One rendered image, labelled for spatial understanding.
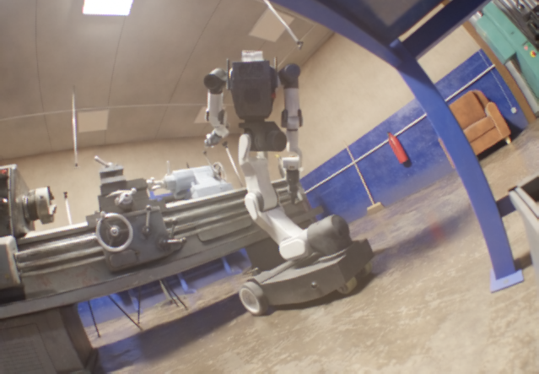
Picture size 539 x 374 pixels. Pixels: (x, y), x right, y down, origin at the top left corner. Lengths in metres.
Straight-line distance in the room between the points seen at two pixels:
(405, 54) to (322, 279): 0.90
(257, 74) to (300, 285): 1.04
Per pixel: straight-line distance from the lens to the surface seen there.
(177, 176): 2.02
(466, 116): 3.83
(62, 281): 1.62
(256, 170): 1.42
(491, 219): 0.66
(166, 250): 1.47
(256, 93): 1.30
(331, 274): 1.08
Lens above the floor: 0.37
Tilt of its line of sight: 14 degrees up
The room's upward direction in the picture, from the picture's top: 24 degrees counter-clockwise
